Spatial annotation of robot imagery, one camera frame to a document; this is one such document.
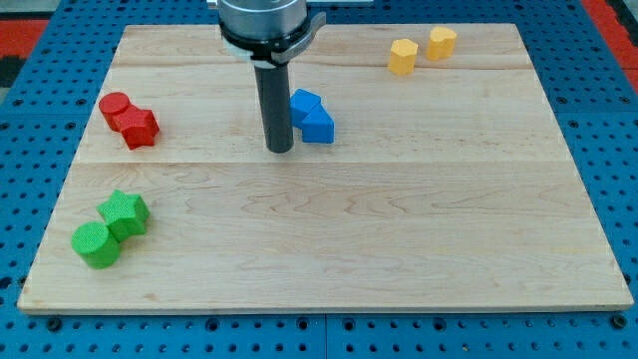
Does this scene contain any blue cube block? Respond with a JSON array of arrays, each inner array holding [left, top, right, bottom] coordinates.
[[290, 89, 321, 129]]

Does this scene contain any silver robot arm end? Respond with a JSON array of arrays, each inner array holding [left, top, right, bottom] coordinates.
[[215, 0, 327, 69]]

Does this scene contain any blue triangular block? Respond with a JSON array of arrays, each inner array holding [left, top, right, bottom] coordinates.
[[301, 105, 335, 144]]

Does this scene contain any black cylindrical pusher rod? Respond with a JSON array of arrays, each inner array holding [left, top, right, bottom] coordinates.
[[254, 65, 294, 154]]

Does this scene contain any wooden board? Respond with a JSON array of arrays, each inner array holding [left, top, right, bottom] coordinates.
[[18, 23, 634, 315]]

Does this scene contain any yellow hexagon block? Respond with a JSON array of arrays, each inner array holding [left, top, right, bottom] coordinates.
[[388, 38, 419, 76]]

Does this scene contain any yellow heart block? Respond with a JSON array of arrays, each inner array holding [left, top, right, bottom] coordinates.
[[426, 26, 458, 61]]

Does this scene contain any red star block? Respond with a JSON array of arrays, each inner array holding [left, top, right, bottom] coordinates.
[[114, 106, 160, 151]]

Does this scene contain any green star block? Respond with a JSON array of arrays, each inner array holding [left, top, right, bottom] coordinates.
[[96, 189, 150, 242]]

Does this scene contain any red cylinder block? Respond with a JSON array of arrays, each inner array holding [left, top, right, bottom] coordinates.
[[99, 92, 131, 132]]

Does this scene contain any green cylinder block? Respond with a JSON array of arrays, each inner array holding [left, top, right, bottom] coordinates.
[[71, 221, 121, 269]]

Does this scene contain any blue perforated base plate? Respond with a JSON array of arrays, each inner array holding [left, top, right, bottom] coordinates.
[[1, 0, 637, 358]]

